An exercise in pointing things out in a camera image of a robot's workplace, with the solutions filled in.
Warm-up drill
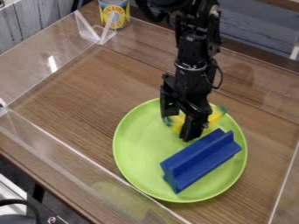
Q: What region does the green round plate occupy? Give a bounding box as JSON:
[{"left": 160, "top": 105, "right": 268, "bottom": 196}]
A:
[{"left": 113, "top": 99, "right": 248, "bottom": 203}]

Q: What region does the yellow toy banana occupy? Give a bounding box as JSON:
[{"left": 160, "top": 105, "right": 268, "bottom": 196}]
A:
[{"left": 162, "top": 104, "right": 227, "bottom": 134}]

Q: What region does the black device with knob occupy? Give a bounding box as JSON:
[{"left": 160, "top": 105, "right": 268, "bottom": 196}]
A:
[{"left": 0, "top": 199, "right": 89, "bottom": 224}]

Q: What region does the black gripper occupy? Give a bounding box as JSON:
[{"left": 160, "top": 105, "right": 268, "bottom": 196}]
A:
[{"left": 160, "top": 64, "right": 213, "bottom": 142}]

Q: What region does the blue plastic block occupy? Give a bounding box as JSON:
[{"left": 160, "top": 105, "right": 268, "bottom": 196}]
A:
[{"left": 160, "top": 129, "right": 241, "bottom": 193}]

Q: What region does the black cable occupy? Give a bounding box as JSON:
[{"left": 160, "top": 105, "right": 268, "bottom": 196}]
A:
[{"left": 0, "top": 199, "right": 41, "bottom": 220}]

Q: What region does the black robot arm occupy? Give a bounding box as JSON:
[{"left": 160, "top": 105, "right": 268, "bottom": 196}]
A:
[{"left": 134, "top": 0, "right": 223, "bottom": 142}]

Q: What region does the yellow labelled tin can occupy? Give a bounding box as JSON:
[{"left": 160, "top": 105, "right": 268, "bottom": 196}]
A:
[{"left": 97, "top": 0, "right": 130, "bottom": 30}]

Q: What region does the clear acrylic enclosure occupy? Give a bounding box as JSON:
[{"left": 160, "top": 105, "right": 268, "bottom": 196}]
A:
[{"left": 0, "top": 7, "right": 299, "bottom": 224}]

